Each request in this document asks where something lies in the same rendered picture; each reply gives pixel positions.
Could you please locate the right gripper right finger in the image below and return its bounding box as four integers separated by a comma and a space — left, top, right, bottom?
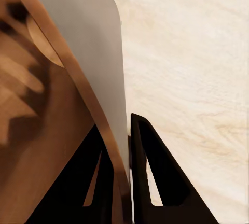
130, 113, 219, 224

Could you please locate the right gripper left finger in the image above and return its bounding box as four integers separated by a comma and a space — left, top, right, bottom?
25, 124, 114, 224

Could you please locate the trash can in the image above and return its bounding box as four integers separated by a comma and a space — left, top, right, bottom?
0, 0, 132, 224

